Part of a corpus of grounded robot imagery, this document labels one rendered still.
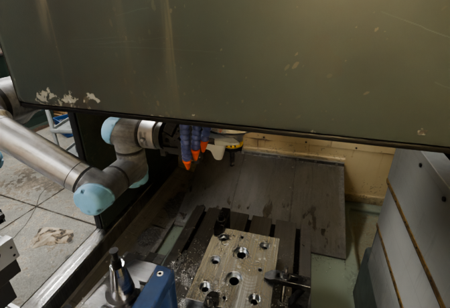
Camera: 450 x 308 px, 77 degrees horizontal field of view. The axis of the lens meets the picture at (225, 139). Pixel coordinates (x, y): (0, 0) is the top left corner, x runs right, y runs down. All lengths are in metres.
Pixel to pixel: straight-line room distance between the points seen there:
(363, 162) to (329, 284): 0.74
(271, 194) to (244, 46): 1.43
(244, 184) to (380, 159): 0.79
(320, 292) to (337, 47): 1.24
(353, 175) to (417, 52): 1.63
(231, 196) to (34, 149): 1.13
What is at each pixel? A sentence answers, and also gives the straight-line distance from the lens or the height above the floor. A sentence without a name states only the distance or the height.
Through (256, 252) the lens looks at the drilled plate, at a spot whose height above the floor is 0.99.
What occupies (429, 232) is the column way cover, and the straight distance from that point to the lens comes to 0.72.
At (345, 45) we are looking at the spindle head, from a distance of 0.26.
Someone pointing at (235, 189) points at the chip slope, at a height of 0.74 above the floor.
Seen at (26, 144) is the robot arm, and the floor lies 1.43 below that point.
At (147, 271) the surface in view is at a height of 1.22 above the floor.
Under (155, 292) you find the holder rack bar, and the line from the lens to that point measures 0.62.
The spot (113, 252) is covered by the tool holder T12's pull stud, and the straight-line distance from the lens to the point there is 0.56.
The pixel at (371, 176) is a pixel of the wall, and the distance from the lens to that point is 1.89.
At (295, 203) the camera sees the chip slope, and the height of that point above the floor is 0.73.
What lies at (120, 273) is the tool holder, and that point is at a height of 1.28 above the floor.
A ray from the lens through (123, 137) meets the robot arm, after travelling 0.74.
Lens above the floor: 1.71
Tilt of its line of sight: 25 degrees down
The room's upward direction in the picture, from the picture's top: straight up
